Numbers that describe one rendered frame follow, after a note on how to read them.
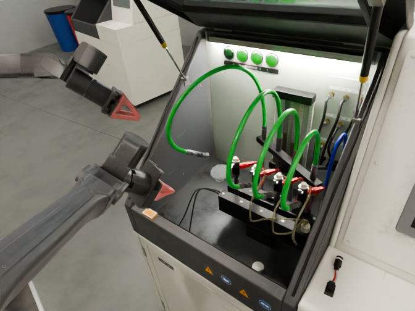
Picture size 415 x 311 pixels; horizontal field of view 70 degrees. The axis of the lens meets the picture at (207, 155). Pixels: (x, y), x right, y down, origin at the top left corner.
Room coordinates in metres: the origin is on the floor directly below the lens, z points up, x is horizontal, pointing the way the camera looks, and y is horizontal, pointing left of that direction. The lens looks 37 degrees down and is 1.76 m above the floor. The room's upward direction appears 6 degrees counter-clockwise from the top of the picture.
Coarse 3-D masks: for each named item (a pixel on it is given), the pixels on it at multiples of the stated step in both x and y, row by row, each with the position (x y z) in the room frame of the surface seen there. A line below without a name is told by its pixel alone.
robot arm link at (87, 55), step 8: (80, 48) 0.79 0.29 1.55; (88, 48) 0.79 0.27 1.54; (96, 48) 0.79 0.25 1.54; (72, 56) 0.77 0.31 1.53; (80, 56) 0.78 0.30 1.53; (88, 56) 0.78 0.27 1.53; (96, 56) 0.78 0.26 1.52; (104, 56) 0.80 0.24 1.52; (40, 64) 0.74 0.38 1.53; (48, 64) 0.74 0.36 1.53; (56, 64) 0.74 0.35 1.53; (72, 64) 0.79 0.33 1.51; (80, 64) 0.77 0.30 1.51; (88, 64) 0.77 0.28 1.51; (96, 64) 0.78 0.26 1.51; (56, 72) 0.74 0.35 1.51; (64, 72) 0.75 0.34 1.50; (96, 72) 0.78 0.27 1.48
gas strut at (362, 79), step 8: (376, 8) 0.56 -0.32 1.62; (376, 16) 0.56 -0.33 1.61; (376, 24) 0.57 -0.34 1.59; (368, 32) 0.58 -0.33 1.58; (376, 32) 0.57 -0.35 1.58; (368, 40) 0.58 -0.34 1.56; (368, 48) 0.59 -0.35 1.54; (368, 56) 0.59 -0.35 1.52; (368, 64) 0.60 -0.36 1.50; (360, 72) 0.62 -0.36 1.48; (368, 72) 0.61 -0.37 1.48; (360, 80) 0.62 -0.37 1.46; (360, 88) 0.64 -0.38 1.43; (360, 96) 0.65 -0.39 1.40; (352, 120) 0.69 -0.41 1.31; (360, 120) 0.67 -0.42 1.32
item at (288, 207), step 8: (320, 136) 0.67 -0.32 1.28; (304, 144) 0.59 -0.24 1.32; (320, 144) 0.68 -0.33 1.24; (296, 152) 0.58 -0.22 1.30; (296, 160) 0.56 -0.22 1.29; (312, 168) 0.69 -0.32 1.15; (288, 176) 0.54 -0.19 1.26; (312, 176) 0.68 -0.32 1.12; (288, 184) 0.53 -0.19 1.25; (280, 200) 0.52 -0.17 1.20; (288, 208) 0.54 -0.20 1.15
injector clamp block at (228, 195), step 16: (224, 192) 0.79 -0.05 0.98; (240, 192) 0.79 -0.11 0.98; (224, 208) 0.76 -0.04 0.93; (240, 208) 0.72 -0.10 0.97; (256, 208) 0.70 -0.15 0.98; (272, 208) 0.70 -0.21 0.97; (256, 224) 0.68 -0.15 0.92; (288, 224) 0.62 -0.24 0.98; (256, 240) 0.67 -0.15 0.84; (272, 240) 0.65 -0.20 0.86; (288, 240) 0.60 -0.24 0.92; (304, 240) 0.56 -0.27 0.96
